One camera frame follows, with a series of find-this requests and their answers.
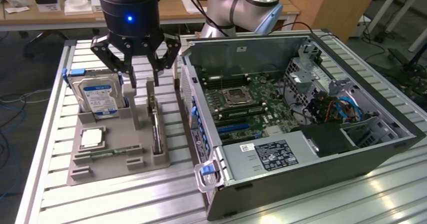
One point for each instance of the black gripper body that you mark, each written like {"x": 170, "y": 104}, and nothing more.
{"x": 129, "y": 9}

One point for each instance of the graphics card with metal bracket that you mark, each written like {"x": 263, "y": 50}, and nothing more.
{"x": 156, "y": 134}

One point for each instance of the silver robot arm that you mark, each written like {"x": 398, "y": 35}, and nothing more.
{"x": 227, "y": 11}

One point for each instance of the white box with label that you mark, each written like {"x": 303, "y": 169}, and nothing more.
{"x": 96, "y": 7}

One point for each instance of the wooden desk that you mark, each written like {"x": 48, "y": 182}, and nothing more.
{"x": 167, "y": 9}

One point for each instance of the white box with round dish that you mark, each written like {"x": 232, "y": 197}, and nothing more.
{"x": 77, "y": 6}

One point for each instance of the hard disk in blue carrier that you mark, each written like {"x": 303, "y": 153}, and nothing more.
{"x": 96, "y": 94}

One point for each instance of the white paper sheet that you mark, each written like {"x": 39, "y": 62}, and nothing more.
{"x": 191, "y": 5}

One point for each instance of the thin metal locking lever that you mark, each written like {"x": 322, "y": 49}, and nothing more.
{"x": 222, "y": 84}

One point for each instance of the black chair base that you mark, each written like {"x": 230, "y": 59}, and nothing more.
{"x": 36, "y": 37}

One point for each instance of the black and white box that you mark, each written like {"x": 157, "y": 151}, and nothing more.
{"x": 47, "y": 2}

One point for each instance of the metal CPU socket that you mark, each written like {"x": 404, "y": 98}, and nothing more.
{"x": 238, "y": 96}

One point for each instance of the white paper card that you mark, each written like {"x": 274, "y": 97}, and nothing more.
{"x": 16, "y": 9}

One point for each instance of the silver CPU chip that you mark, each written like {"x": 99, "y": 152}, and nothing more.
{"x": 91, "y": 137}

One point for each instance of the blue expansion slot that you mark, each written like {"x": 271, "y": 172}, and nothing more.
{"x": 234, "y": 128}

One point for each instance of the green motherboard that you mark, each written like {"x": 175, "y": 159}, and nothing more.
{"x": 267, "y": 104}

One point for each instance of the perforated metal disk bay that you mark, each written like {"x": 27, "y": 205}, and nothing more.
{"x": 303, "y": 84}

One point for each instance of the silver chipset heatsink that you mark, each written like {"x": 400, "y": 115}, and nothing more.
{"x": 276, "y": 131}

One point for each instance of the gray plastic parts rack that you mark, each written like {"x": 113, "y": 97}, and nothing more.
{"x": 116, "y": 169}

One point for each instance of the gray power supply unit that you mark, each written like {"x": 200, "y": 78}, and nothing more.
{"x": 243, "y": 164}

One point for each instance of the wooden cabinet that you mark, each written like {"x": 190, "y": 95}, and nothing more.
{"x": 334, "y": 6}

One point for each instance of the black plastic cover box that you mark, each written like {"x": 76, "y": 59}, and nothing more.
{"x": 328, "y": 139}

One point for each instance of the black open PC case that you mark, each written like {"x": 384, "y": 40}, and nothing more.
{"x": 300, "y": 184}

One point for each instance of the black floor stand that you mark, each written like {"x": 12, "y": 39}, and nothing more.
{"x": 414, "y": 66}

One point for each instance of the white metal desk frame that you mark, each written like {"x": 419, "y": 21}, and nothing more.
{"x": 416, "y": 41}

